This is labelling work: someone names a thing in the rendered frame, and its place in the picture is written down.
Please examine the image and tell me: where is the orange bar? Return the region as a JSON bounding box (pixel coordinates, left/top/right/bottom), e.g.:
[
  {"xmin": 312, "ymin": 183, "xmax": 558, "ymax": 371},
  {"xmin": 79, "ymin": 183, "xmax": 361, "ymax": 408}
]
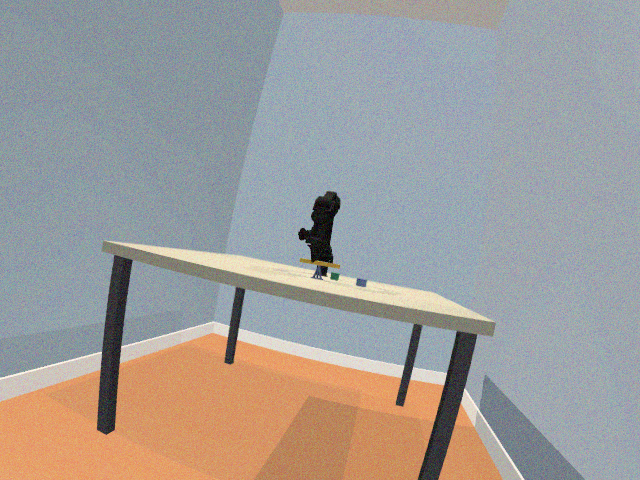
[{"xmin": 299, "ymin": 258, "xmax": 340, "ymax": 269}]

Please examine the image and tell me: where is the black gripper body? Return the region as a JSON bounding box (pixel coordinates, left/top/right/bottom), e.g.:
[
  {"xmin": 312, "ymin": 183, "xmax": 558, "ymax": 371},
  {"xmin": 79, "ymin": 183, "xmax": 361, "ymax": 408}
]
[{"xmin": 305, "ymin": 225, "xmax": 327, "ymax": 248}]

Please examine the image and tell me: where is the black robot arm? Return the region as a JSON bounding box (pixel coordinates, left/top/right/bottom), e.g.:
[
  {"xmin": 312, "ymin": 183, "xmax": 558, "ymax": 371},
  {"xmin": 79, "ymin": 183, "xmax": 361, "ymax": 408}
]
[{"xmin": 298, "ymin": 191, "xmax": 341, "ymax": 277}]

